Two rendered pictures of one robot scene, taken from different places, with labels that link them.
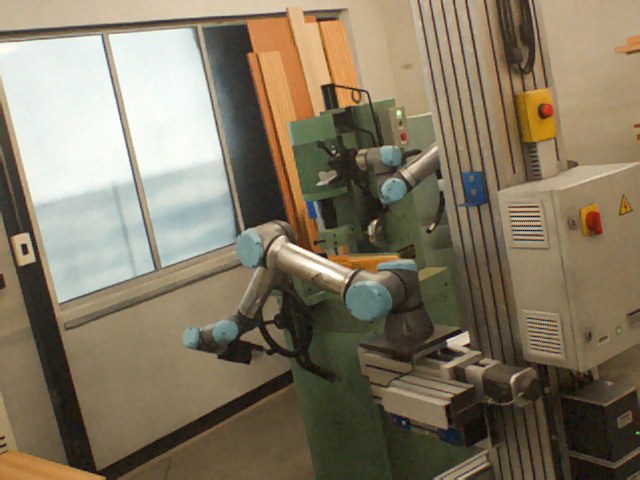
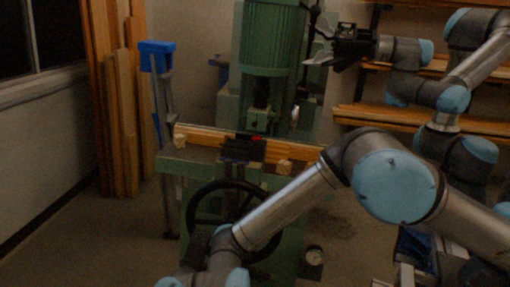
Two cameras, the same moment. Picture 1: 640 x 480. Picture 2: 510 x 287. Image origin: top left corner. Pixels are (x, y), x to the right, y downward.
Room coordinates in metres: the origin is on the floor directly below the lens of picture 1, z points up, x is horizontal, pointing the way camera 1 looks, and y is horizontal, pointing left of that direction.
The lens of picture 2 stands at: (2.19, 0.75, 1.41)
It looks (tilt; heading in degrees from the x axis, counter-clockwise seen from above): 21 degrees down; 321
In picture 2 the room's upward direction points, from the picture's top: 6 degrees clockwise
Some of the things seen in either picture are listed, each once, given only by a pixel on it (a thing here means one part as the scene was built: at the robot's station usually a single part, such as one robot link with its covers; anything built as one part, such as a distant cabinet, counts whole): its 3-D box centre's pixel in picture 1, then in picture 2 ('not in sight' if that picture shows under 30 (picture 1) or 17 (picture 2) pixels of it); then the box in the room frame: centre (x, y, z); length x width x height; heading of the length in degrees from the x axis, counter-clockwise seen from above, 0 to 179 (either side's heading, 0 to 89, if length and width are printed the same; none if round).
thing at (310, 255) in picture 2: not in sight; (313, 256); (2.81, -0.06, 0.65); 0.06 x 0.04 x 0.08; 45
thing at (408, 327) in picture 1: (406, 319); (498, 274); (2.37, -0.18, 0.87); 0.15 x 0.15 x 0.10
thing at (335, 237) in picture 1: (337, 238); (259, 118); (3.15, -0.04, 1.03); 0.14 x 0.07 x 0.09; 135
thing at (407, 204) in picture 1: (374, 190); (271, 69); (3.35, -0.23, 1.16); 0.22 x 0.22 x 0.72; 45
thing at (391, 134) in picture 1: (394, 127); (314, 11); (3.27, -0.35, 1.40); 0.10 x 0.06 x 0.16; 135
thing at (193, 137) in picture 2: (349, 265); (269, 149); (3.10, -0.06, 0.92); 0.62 x 0.02 x 0.04; 45
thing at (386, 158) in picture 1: (384, 158); (409, 52); (2.77, -0.24, 1.32); 0.11 x 0.08 x 0.09; 45
